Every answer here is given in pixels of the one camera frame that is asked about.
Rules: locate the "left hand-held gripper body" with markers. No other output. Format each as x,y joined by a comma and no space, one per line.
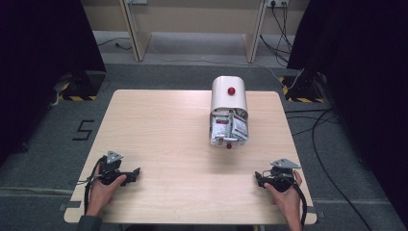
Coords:
110,166

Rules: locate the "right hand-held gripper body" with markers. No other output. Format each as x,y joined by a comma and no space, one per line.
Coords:
282,178

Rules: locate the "person's right hand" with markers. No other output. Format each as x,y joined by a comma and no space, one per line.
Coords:
287,202

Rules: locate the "person's left hand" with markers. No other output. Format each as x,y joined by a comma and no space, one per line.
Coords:
104,192

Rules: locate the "wooden table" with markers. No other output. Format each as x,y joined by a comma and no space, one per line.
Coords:
166,134

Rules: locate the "white and red packet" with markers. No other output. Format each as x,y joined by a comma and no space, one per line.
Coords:
240,127
219,128

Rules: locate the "black base with striped tape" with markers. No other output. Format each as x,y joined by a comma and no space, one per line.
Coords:
80,86
303,91

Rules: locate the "white box with red knobs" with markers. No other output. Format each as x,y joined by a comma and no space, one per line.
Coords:
228,96

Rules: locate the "black curtain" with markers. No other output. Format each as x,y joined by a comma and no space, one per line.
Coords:
38,64
362,80

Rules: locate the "light wooden stand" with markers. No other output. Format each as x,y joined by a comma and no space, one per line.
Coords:
136,32
255,35

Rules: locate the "white wall socket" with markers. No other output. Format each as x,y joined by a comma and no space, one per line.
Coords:
277,2

